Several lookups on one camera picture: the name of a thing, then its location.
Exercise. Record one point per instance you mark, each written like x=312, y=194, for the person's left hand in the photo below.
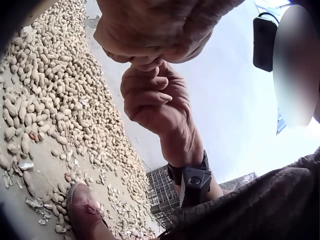
x=155, y=25

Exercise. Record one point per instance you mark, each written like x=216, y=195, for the person's right hand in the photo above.
x=155, y=112

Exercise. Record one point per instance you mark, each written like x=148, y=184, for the person's left fingers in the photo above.
x=125, y=56

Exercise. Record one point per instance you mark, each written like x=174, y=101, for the person's right fingers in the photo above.
x=160, y=81

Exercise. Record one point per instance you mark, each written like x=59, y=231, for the pile of unshelled peanuts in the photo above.
x=75, y=82

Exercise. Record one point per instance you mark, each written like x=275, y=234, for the black wrist band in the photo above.
x=195, y=180

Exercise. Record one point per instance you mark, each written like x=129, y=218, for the dark plastic lattice crate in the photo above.
x=162, y=192

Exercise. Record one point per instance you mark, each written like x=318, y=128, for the grey textured sheet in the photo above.
x=240, y=181

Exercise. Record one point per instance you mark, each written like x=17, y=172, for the person's body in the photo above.
x=262, y=207

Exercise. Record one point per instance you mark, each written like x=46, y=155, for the scattered broken peanut shells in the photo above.
x=37, y=200

